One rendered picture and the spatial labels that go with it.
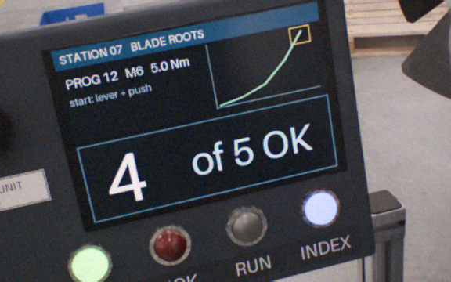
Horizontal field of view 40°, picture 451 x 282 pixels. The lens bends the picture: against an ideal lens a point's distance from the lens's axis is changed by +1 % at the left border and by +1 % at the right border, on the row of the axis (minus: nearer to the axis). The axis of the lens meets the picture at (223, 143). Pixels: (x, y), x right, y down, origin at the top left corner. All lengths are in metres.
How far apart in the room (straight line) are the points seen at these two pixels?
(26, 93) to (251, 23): 0.14
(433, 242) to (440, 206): 0.22
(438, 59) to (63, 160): 0.73
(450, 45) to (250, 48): 0.66
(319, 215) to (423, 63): 0.64
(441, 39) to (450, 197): 1.47
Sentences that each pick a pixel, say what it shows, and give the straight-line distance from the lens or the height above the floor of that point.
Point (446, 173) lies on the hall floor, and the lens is 2.59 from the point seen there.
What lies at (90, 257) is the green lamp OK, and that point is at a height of 1.12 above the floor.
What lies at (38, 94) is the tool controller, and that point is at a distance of 0.37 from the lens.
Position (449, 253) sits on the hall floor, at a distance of 2.18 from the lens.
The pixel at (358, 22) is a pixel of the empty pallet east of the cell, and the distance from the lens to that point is 3.86.
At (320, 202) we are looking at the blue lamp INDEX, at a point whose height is 1.12.
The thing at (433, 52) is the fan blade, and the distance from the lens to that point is 1.02.
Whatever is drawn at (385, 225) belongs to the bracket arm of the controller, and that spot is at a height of 1.04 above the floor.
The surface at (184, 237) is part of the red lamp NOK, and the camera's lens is 0.39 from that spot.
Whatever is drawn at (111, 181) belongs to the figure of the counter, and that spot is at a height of 1.16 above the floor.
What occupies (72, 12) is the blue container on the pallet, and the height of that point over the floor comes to 0.33.
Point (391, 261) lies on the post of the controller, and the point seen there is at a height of 1.00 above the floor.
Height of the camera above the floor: 1.35
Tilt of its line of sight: 28 degrees down
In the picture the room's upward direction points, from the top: 8 degrees counter-clockwise
